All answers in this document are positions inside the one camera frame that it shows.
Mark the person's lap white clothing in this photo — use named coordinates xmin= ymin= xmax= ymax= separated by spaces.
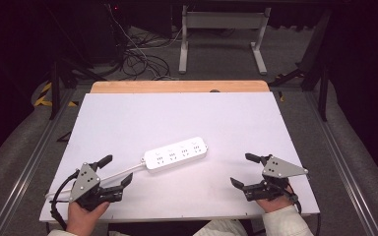
xmin=192 ymin=218 xmax=250 ymax=236

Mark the white power strip cable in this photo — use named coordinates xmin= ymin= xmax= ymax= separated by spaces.
xmin=44 ymin=161 xmax=148 ymax=200

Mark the black metal stand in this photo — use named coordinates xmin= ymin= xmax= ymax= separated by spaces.
xmin=46 ymin=57 xmax=108 ymax=121
xmin=268 ymin=9 xmax=333 ymax=123

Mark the tangle of floor cables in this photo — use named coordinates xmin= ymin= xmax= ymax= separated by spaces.
xmin=105 ymin=3 xmax=182 ymax=82

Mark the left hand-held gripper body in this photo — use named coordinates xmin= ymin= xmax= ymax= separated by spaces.
xmin=68 ymin=161 xmax=125 ymax=212

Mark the white power strip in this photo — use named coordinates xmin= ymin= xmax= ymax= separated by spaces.
xmin=143 ymin=136 xmax=210 ymax=174

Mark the person's left hand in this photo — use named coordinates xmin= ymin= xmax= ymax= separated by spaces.
xmin=65 ymin=200 xmax=111 ymax=236

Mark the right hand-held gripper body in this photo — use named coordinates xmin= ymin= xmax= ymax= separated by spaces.
xmin=242 ymin=154 xmax=309 ymax=203

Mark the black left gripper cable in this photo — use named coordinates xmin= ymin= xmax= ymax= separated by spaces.
xmin=49 ymin=169 xmax=81 ymax=231

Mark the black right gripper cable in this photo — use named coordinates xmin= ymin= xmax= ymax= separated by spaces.
xmin=286 ymin=191 xmax=322 ymax=236

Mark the white table board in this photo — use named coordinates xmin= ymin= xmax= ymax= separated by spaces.
xmin=38 ymin=91 xmax=321 ymax=224

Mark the wooden table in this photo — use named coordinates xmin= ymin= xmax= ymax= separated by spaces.
xmin=90 ymin=80 xmax=271 ymax=94

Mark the yellow black floor tape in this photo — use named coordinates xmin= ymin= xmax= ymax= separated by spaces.
xmin=33 ymin=81 xmax=79 ymax=108

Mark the person's right hand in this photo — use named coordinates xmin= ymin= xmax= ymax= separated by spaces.
xmin=255 ymin=185 xmax=295 ymax=214

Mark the aluminium floor rail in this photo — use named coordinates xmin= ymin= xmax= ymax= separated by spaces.
xmin=0 ymin=88 xmax=77 ymax=236
xmin=302 ymin=90 xmax=378 ymax=236

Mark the white metal table frame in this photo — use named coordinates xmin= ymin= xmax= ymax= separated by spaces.
xmin=177 ymin=4 xmax=273 ymax=76

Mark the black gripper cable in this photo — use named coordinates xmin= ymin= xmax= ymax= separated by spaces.
xmin=286 ymin=191 xmax=322 ymax=236
xmin=49 ymin=169 xmax=81 ymax=231

